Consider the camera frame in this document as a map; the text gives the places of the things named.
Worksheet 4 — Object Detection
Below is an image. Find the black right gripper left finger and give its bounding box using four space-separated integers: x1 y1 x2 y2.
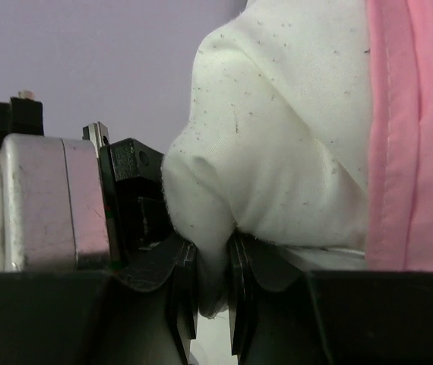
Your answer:
0 234 198 364

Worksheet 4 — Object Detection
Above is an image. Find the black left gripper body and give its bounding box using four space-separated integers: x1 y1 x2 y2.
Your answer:
99 138 172 270

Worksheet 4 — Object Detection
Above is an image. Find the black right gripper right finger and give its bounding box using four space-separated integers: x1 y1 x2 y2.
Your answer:
229 233 433 364

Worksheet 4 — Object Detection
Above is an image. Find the white pillow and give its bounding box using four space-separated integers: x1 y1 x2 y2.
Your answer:
162 1 372 317

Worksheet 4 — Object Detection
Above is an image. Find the pink rose-print pillowcase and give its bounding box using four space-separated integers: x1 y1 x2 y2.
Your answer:
365 1 433 271

